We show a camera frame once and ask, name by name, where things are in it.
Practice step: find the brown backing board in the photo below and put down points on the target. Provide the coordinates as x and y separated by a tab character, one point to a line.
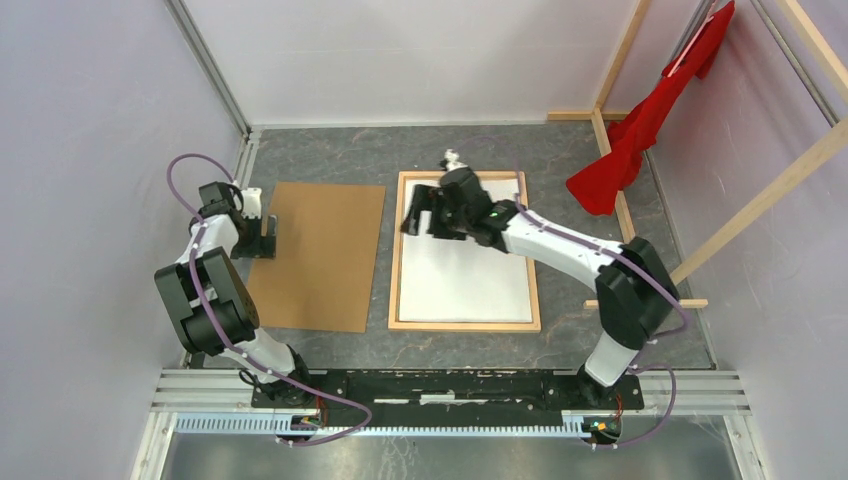
327	241

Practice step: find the red cloth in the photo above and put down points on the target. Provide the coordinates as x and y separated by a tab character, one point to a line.
596	186

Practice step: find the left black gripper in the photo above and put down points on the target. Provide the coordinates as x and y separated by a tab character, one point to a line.
263	246

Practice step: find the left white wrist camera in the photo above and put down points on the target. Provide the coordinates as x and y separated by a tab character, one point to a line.
251	203

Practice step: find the aluminium rail base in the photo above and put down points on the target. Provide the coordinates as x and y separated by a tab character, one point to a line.
217	401

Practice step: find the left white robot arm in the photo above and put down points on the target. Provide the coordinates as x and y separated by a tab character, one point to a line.
208	303

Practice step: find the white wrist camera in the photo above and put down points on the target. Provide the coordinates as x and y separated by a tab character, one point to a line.
451	162
251	203

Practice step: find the printed colour photo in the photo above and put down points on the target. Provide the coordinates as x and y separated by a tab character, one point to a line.
464	278

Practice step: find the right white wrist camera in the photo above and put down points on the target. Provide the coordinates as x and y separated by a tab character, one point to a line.
451	162

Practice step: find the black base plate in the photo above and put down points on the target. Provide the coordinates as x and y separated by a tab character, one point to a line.
344	398

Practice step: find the wooden picture frame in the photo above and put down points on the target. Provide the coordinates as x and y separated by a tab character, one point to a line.
464	326

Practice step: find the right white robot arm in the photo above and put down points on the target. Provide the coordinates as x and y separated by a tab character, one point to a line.
633	287

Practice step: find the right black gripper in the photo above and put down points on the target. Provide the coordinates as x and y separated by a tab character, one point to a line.
427	198

